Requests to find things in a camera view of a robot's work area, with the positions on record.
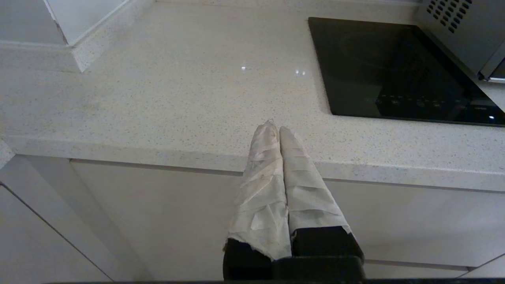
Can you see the white cabinet door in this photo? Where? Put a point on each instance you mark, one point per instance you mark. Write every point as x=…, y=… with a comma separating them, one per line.
x=23, y=252

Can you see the white low drawer front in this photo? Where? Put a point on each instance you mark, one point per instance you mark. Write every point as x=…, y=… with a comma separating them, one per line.
x=414, y=272

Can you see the silver black microwave oven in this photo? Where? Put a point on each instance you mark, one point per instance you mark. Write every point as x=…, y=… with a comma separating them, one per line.
x=465, y=31

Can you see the white wide cabinet front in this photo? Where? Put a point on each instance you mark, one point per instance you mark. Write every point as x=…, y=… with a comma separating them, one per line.
x=158, y=217

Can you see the black glass induction cooktop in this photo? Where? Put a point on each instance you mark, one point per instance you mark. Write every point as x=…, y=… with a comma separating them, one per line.
x=375, y=71

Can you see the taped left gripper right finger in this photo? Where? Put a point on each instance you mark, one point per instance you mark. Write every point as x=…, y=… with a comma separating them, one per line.
x=311, y=205

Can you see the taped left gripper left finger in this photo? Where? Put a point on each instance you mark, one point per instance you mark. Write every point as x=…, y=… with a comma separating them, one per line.
x=260, y=205

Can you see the white cabinet corner panel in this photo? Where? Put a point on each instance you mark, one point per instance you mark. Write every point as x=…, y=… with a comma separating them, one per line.
x=79, y=221

